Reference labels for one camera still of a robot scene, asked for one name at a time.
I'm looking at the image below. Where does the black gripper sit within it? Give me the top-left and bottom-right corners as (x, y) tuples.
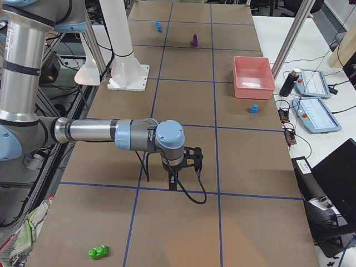
(162, 162), (183, 191)

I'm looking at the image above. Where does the small blue block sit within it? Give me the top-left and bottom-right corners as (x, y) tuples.
(250, 103), (259, 113)

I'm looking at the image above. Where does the green two-stud block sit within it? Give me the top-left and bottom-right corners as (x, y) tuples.
(87, 245), (108, 260)

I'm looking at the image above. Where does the purple block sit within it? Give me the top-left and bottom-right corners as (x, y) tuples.
(192, 34), (199, 47)

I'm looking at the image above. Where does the long blue stud block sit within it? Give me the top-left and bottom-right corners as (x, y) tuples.
(155, 20), (162, 32)

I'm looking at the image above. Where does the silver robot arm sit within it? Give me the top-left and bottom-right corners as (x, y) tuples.
(1, 1), (185, 190)

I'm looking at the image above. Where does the pink plastic box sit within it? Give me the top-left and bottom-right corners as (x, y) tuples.
(233, 56), (275, 100)

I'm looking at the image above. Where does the near orange usb hub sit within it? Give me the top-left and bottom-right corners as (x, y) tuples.
(284, 129), (296, 147)

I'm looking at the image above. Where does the orange usb hub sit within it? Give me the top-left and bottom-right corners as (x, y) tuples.
(278, 108), (290, 123)
(284, 129), (296, 147)

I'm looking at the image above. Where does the far orange usb hub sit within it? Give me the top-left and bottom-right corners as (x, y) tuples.
(278, 108), (290, 123)

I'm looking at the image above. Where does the black water bottle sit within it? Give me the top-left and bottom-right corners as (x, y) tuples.
(279, 69), (300, 97)

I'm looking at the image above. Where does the crumpled green white bag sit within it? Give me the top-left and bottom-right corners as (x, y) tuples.
(1, 195), (55, 266)

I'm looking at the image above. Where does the near teach pendant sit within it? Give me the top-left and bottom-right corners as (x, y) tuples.
(292, 97), (342, 134)

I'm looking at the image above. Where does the teach pendant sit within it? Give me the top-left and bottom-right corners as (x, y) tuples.
(294, 69), (331, 99)
(292, 97), (342, 134)

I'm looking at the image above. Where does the far teach pendant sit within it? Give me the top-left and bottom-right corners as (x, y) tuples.
(294, 69), (331, 99)

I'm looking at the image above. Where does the black camera cable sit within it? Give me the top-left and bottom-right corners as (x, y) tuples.
(161, 150), (207, 205)

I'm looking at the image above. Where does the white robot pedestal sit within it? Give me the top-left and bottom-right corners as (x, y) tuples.
(100, 0), (150, 92)

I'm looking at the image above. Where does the aluminium frame post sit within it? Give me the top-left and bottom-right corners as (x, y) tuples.
(271, 0), (316, 79)

